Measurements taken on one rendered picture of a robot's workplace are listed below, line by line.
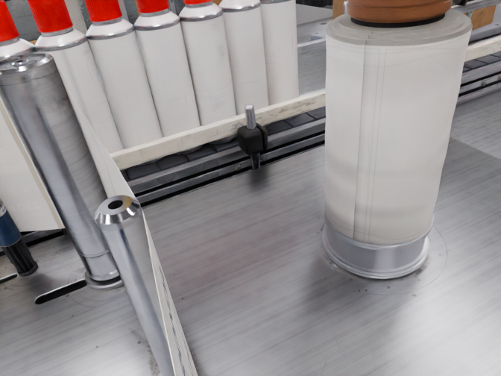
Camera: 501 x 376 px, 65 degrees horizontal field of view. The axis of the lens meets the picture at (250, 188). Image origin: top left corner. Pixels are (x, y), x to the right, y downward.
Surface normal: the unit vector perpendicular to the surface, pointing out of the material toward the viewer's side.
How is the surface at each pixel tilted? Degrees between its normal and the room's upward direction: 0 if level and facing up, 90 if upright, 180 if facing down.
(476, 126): 0
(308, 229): 0
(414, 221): 93
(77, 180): 90
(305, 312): 0
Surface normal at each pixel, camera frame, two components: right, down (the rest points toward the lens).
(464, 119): -0.11, -0.81
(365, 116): -0.58, 0.54
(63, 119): 0.92, 0.15
